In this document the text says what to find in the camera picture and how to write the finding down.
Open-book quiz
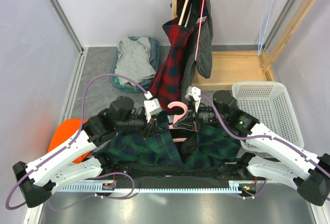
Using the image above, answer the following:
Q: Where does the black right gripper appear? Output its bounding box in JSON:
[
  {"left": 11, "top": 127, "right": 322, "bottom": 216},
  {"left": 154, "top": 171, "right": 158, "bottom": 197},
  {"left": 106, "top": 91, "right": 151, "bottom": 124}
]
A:
[{"left": 174, "top": 100, "right": 227, "bottom": 131}]

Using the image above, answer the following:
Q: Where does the thick pink plastic hanger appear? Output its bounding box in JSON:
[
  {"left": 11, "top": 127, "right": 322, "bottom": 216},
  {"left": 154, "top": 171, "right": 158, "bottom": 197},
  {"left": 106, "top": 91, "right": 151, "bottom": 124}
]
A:
[{"left": 167, "top": 101, "right": 188, "bottom": 129}]

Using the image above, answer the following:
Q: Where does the green plaid garment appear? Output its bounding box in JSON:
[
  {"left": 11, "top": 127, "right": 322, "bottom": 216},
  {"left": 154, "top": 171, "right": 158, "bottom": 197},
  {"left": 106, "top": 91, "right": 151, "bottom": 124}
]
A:
[{"left": 98, "top": 125, "right": 241, "bottom": 170}]

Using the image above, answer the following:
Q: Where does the black dotted garment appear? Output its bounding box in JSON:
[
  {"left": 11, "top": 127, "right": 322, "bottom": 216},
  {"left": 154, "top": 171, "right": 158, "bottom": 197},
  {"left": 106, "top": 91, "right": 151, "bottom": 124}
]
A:
[{"left": 180, "top": 0, "right": 213, "bottom": 98}]

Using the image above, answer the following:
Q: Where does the red navy plaid skirt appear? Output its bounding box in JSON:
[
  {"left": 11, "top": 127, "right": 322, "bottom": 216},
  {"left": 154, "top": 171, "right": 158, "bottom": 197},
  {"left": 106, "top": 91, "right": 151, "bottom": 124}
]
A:
[{"left": 149, "top": 0, "right": 202, "bottom": 113}]

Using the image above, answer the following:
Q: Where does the beige wooden hanger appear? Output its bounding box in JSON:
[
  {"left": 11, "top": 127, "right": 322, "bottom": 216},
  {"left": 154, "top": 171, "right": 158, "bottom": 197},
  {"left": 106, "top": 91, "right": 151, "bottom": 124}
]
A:
[{"left": 178, "top": 0, "right": 195, "bottom": 27}]

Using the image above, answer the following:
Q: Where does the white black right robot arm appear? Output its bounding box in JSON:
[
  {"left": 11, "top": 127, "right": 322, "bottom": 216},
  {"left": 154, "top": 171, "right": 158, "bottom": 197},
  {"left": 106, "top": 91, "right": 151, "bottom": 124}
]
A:
[{"left": 168, "top": 87, "right": 329, "bottom": 206}]

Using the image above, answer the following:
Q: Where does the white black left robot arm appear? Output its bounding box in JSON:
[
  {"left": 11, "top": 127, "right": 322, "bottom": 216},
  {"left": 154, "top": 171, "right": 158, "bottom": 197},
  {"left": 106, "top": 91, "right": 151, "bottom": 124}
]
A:
[{"left": 12, "top": 96, "right": 162, "bottom": 208}]

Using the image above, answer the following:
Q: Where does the green tie-dye garment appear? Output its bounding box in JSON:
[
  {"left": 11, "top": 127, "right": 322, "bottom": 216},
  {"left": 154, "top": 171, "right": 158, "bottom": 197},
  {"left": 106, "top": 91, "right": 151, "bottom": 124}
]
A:
[{"left": 114, "top": 77, "right": 122, "bottom": 85}]

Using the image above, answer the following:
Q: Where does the wooden clothes rack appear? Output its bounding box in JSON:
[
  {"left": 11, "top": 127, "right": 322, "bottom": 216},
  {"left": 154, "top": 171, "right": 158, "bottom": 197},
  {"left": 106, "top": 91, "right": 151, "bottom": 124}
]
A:
[{"left": 170, "top": 0, "right": 330, "bottom": 92}]

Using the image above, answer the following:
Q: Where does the grey t-shirt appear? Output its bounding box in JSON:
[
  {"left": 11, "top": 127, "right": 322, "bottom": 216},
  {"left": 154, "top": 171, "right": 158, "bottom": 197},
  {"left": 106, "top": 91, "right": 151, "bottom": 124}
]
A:
[{"left": 114, "top": 36, "right": 156, "bottom": 83}]

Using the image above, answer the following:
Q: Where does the teal plastic basin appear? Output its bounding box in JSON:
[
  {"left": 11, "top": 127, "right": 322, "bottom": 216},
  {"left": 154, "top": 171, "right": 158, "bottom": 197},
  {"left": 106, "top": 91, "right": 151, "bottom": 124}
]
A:
[{"left": 110, "top": 36, "right": 161, "bottom": 92}]

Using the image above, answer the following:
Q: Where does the white plastic laundry basket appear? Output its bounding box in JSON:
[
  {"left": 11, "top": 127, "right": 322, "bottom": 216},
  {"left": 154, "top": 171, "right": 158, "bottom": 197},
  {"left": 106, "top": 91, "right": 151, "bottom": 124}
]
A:
[{"left": 232, "top": 81, "right": 304, "bottom": 148}]

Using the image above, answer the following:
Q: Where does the orange garment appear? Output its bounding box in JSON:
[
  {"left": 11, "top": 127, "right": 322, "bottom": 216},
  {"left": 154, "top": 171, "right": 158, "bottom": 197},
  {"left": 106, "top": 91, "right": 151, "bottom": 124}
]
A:
[{"left": 47, "top": 119, "right": 80, "bottom": 153}]

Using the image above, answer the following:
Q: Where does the aluminium corner profile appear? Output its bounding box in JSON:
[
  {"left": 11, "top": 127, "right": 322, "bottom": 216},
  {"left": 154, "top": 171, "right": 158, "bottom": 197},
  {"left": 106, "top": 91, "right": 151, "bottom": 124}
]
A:
[{"left": 49, "top": 0, "right": 85, "bottom": 54}]

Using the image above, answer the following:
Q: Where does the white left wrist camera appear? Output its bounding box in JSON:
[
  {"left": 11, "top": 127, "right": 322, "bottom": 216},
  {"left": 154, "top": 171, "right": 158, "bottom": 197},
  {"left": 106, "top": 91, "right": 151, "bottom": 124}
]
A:
[{"left": 144, "top": 91, "right": 162, "bottom": 122}]

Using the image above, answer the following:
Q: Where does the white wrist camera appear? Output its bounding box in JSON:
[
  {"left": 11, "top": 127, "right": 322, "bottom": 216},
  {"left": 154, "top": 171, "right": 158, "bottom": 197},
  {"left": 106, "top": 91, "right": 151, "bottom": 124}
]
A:
[
  {"left": 185, "top": 86, "right": 201, "bottom": 112},
  {"left": 144, "top": 91, "right": 162, "bottom": 122}
]

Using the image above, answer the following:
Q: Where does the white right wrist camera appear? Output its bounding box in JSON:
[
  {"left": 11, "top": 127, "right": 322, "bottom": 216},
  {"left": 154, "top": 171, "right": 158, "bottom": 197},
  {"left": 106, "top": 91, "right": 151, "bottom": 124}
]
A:
[{"left": 185, "top": 86, "right": 201, "bottom": 112}]

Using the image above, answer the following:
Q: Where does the light blue cable duct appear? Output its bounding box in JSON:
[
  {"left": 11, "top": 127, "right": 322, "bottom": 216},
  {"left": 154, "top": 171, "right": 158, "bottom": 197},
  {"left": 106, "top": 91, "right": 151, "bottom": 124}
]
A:
[{"left": 58, "top": 181, "right": 242, "bottom": 194}]

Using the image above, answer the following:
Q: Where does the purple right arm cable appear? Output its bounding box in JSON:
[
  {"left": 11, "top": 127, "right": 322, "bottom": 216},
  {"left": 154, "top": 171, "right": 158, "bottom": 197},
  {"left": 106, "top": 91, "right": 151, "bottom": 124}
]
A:
[{"left": 200, "top": 95, "right": 330, "bottom": 177}]

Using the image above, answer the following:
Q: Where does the blue wire hanger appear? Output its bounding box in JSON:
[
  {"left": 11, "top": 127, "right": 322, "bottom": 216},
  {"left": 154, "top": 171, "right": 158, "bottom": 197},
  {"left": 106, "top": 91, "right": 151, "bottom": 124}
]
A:
[{"left": 257, "top": 0, "right": 274, "bottom": 57}]

